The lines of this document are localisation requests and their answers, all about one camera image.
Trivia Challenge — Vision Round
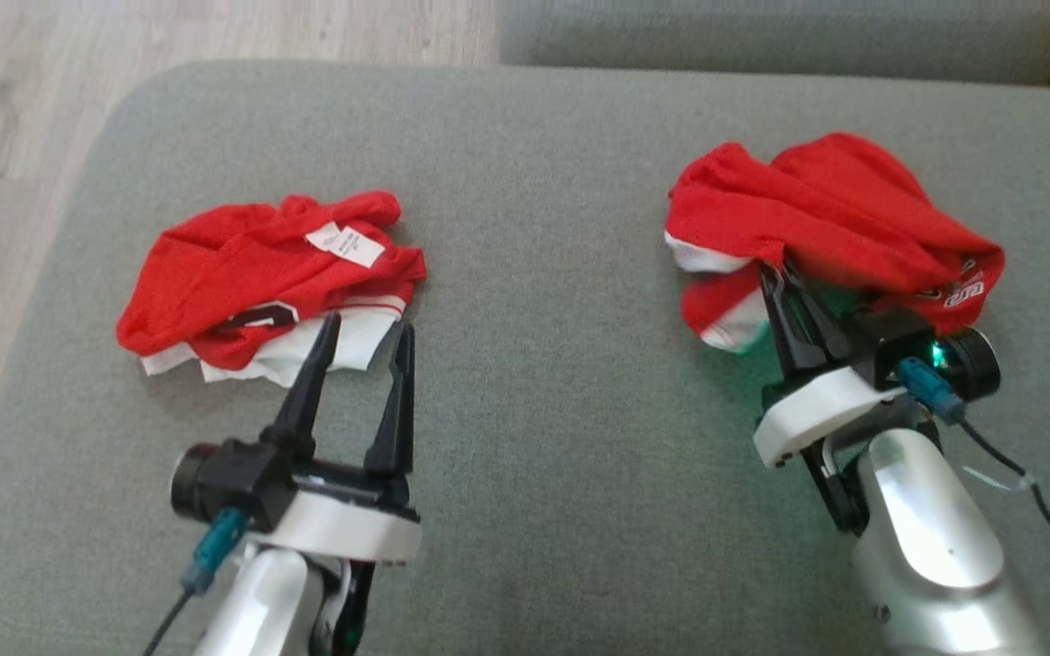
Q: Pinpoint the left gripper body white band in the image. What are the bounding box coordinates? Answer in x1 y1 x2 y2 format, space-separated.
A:
256 445 424 566

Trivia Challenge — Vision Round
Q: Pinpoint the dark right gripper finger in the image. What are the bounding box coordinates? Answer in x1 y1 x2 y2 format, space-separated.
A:
759 262 823 384
789 269 857 365

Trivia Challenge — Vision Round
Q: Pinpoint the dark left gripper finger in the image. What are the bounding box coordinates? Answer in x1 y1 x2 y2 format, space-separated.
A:
261 313 344 458
363 322 417 477

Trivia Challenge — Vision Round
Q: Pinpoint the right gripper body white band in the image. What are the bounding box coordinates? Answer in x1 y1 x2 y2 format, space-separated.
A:
753 308 938 470

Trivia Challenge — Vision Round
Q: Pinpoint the red shorts white trim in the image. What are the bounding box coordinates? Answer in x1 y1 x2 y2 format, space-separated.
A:
666 133 1006 354

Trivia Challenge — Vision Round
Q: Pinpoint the red Bulls jersey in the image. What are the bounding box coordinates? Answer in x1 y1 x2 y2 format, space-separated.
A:
117 191 427 388

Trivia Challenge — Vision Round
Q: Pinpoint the grey sofa cushion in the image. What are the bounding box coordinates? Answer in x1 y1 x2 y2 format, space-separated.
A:
0 59 1050 656

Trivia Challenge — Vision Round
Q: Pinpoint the right arm cable teal plug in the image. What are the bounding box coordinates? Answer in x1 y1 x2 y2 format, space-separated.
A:
897 357 1050 631

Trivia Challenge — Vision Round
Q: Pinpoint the arm cable teal plug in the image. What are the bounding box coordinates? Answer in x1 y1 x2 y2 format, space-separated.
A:
897 357 1050 631
140 507 250 656

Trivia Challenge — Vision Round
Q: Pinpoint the left arm cable teal plug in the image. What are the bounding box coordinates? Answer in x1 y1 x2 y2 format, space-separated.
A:
140 507 250 656

